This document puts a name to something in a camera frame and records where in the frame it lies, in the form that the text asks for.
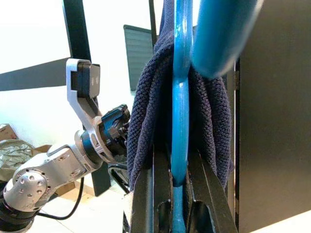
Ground dark brown door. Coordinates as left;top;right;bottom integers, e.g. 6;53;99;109
234;0;311;233

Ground brown cardboard box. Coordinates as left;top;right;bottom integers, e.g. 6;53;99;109
31;144;53;156
0;123;18;141

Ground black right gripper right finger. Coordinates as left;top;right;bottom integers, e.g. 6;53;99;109
185;148;239;233

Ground blue plastic hanger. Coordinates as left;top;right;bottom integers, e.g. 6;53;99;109
170;0;264;233

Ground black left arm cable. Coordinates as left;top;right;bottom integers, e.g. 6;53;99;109
36;177;85;220

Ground navy blue knit t-shirt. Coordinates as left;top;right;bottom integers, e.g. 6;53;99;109
126;0;236;195

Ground black wall frame post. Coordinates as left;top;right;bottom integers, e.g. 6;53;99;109
62;0;112;197

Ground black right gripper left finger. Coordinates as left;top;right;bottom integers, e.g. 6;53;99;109
130;143;175;233

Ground crumpled clear plastic bag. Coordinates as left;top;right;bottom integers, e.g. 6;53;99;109
0;139;35;182

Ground grey slatted panel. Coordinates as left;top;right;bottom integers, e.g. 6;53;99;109
123;24;157;92

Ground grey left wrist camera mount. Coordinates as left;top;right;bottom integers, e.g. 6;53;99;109
66;58;115;163

